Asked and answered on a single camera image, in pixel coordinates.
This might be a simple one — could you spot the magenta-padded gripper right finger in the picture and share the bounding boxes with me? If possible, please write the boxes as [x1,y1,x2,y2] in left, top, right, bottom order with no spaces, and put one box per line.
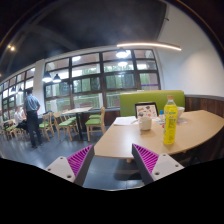
[131,143,185,186]

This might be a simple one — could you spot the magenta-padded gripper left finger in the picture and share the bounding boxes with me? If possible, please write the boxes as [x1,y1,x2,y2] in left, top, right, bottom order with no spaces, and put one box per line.
[44,144,96,187]

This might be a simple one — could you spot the yellow drink bottle orange cap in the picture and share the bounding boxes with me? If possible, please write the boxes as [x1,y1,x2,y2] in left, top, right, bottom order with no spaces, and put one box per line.
[162,94,179,146]

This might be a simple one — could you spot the wooden chairs with green seats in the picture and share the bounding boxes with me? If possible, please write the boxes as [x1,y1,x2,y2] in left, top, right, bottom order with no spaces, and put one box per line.
[0,106,107,143]

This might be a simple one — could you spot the white paper sheet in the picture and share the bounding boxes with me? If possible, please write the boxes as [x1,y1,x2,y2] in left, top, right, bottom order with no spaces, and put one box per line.
[112,115,138,127]

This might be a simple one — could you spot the wooden dining table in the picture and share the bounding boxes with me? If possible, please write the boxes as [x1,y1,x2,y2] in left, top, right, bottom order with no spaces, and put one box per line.
[61,106,93,141]

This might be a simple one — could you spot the black-framed printed table sign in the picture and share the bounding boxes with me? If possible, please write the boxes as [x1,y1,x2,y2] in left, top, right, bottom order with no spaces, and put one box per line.
[134,101,160,120]

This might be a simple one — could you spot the person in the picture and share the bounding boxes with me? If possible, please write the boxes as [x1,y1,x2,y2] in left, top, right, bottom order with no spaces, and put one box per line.
[13,105,28,133]
[22,88,44,149]

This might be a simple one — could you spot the green upholstered bench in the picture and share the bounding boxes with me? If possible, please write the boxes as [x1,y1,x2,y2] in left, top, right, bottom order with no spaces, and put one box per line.
[119,89,186,118]

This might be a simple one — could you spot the hanging pendant lamps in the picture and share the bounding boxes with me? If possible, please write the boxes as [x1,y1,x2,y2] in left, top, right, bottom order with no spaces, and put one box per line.
[8,46,131,94]

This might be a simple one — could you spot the long curved ceiling light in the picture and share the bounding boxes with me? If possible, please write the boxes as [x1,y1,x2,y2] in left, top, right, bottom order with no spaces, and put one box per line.
[116,41,183,52]

